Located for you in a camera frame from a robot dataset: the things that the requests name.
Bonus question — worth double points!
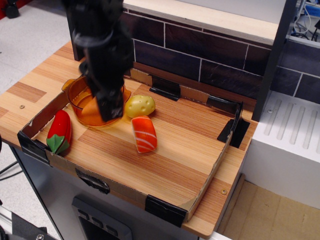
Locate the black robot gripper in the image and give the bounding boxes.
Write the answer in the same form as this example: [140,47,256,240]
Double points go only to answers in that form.
[62,0,134,122]

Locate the orange transparent plastic pot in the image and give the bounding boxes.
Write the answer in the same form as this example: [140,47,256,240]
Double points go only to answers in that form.
[62,76,120,127]

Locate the orange toy carrot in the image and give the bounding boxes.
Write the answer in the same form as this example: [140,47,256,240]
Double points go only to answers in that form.
[81,97,103,125]

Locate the cardboard fence with black tape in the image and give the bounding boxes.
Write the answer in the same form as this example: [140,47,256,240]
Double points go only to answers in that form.
[18,55,256,236]

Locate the yellow toy potato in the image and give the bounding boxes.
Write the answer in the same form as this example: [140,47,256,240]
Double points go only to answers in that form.
[124,95,156,118]

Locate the salmon sushi toy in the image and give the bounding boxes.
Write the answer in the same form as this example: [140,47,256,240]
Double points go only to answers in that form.
[131,115,158,154]

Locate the red toy pepper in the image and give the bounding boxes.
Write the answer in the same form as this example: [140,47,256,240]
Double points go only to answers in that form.
[46,110,72,155]

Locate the grey toy oven panel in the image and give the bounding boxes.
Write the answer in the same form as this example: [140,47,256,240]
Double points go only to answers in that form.
[72,197,133,240]

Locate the wooden shelf board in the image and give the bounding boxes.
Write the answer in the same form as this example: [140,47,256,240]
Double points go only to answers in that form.
[123,0,279,46]

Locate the white toy sink drainer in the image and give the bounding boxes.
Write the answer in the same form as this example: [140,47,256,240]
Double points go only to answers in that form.
[242,91,320,209]

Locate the dark grey shelf post left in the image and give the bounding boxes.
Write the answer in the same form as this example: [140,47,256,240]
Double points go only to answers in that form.
[66,14,84,62]

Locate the dark grey shelf post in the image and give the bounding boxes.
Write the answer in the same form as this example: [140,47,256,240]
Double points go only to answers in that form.
[251,0,298,122]
[66,14,84,62]

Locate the black cable on floor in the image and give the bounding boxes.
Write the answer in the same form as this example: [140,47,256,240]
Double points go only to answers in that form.
[0,161,22,181]

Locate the black metal bracket bottom left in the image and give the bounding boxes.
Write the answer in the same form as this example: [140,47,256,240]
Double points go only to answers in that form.
[0,205,50,240]

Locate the dark grey shelf post right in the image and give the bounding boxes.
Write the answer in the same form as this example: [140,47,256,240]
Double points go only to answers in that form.
[251,0,298,122]

